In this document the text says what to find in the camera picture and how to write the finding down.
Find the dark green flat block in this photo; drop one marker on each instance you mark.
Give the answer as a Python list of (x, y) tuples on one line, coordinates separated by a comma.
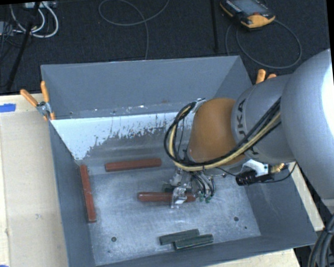
[(195, 241), (177, 237), (166, 187)]

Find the black cylinder on white bracket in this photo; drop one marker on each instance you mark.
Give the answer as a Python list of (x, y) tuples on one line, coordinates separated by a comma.
[(249, 178)]

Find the red-brown block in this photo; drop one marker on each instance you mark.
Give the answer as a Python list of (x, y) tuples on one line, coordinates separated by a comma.
[(133, 164), (152, 196), (88, 193)]

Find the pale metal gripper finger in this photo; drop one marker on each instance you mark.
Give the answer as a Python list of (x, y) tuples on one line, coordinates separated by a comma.
[(177, 180), (178, 197)]

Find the grey metal bin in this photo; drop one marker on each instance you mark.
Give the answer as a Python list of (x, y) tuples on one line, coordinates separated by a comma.
[(151, 216)]

